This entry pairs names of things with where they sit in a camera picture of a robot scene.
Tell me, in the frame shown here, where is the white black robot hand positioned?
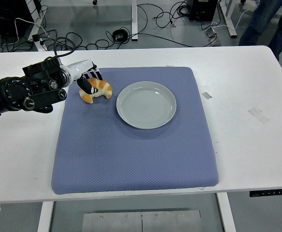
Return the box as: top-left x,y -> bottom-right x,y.
67,59 -> 104,95

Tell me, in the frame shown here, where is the orange white croissant bread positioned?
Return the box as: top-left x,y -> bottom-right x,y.
79,77 -> 113,105

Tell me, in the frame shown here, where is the grey round plate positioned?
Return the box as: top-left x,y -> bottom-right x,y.
116,81 -> 177,130

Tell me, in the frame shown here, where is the black cabinet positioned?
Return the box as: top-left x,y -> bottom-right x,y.
0,0 -> 34,38

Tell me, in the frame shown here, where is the blue quilted mat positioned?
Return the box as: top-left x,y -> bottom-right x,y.
51,66 -> 220,196

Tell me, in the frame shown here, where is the black equipment box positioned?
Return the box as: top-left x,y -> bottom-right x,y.
188,0 -> 215,21

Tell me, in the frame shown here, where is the grey metal foot pedal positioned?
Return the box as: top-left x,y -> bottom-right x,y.
204,27 -> 222,47

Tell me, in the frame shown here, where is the white table leg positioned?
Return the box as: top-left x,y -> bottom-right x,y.
37,201 -> 55,232
216,192 -> 237,232

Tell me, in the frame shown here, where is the grey metal plate with screws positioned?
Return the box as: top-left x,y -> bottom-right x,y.
82,209 -> 202,232

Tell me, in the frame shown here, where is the large clear tape piece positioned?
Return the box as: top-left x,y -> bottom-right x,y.
248,107 -> 270,125

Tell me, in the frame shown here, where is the black table control panel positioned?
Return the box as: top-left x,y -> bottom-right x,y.
249,188 -> 282,198

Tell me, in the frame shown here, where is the coiled black cable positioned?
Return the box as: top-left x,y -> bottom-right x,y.
112,29 -> 130,44

